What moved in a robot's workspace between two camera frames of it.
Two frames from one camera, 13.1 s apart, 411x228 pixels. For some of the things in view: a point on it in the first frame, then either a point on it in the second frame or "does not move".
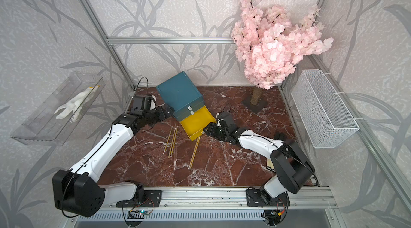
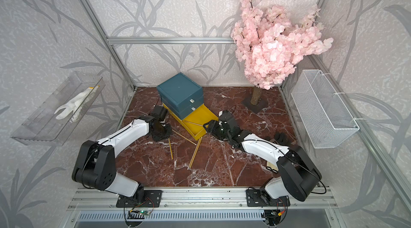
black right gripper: (211, 129) does not move
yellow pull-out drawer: (195, 124) does not move
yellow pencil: (174, 141) → (183, 137)
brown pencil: (168, 140) → (193, 123)
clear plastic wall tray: (55, 122) does not move
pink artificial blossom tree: (269, 45) does not move
